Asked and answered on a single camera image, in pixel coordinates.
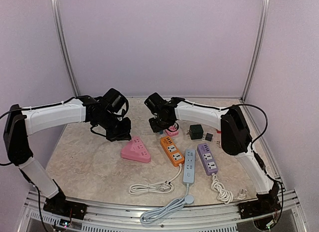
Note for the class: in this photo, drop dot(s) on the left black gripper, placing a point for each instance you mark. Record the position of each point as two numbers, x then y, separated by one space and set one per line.
124 134

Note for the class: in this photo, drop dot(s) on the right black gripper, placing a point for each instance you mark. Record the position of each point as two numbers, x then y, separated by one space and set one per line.
157 123

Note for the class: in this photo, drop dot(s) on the pink triangular power socket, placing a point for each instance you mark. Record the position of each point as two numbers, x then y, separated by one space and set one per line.
135 150

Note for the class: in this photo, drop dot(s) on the orange power strip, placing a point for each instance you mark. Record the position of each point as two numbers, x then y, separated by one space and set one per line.
171 150

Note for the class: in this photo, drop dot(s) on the dark green cube adapter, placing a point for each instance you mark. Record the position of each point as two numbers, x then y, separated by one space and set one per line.
195 132

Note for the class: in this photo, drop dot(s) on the dark grey charger plug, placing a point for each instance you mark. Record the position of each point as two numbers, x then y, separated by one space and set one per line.
208 137

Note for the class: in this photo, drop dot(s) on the light blue power strip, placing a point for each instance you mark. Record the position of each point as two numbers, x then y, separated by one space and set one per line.
189 167

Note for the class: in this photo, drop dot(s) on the pale pink charger plug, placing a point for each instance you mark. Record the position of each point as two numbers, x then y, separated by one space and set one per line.
218 143

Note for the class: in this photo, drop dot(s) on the purple power strip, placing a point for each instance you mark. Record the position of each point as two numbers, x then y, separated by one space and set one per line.
207 159

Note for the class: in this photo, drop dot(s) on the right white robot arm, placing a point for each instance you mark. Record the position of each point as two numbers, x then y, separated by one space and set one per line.
236 139

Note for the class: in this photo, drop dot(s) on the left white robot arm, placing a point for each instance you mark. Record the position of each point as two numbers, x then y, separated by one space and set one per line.
25 121

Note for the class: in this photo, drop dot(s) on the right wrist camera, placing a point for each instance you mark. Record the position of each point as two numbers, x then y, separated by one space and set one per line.
155 103

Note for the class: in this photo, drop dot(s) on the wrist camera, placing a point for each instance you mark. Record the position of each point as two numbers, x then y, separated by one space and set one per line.
115 102
155 103

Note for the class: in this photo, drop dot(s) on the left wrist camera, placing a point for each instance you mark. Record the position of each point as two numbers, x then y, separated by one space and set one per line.
115 102

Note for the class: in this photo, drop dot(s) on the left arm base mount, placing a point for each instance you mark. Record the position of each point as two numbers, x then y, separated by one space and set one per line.
59 205

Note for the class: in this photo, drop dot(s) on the aluminium front rail frame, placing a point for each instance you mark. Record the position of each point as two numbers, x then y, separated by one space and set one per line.
182 216

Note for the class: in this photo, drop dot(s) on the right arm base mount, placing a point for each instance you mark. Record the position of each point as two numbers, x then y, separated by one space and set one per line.
265 204

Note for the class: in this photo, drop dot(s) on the left aluminium corner post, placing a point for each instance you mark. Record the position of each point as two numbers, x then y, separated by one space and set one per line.
63 46

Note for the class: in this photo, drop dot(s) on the aluminium corner post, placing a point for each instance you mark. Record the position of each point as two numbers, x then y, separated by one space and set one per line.
257 48
63 46

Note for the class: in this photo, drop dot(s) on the right aluminium corner post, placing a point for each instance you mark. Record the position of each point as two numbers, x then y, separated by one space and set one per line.
257 48

